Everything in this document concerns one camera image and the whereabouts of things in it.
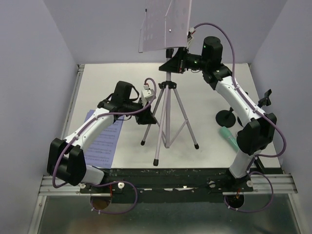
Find white music stand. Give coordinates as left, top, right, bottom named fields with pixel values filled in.
left=138, top=0, right=199, bottom=166

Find green microphone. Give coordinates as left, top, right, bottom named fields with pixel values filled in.
left=219, top=126, right=239, bottom=152

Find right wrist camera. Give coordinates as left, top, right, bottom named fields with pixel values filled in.
left=186, top=27, right=195, bottom=49

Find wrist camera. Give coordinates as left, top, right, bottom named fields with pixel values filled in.
left=186, top=27, right=195, bottom=49
left=140, top=84, right=155, bottom=107

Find aluminium frame rail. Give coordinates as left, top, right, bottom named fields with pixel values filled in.
left=26, top=63, right=299, bottom=234

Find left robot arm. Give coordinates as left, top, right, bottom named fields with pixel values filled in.
left=47, top=81, right=157, bottom=193

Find black mounting rail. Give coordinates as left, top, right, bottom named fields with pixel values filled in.
left=80, top=168, right=253, bottom=204

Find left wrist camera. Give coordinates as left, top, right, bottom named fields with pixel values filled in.
left=140, top=84, right=155, bottom=107

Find sheet music page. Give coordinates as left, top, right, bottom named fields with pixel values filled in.
left=84, top=116, right=124, bottom=169

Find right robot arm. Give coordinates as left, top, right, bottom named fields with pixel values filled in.
left=159, top=37, right=277, bottom=191

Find black microphone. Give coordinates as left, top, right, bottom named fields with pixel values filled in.
left=254, top=157, right=265, bottom=174

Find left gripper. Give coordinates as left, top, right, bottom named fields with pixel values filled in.
left=123, top=97, right=157, bottom=125

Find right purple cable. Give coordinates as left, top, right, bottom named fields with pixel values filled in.
left=192, top=22, right=286, bottom=213

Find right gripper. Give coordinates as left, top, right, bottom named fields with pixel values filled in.
left=159, top=45, right=209, bottom=74

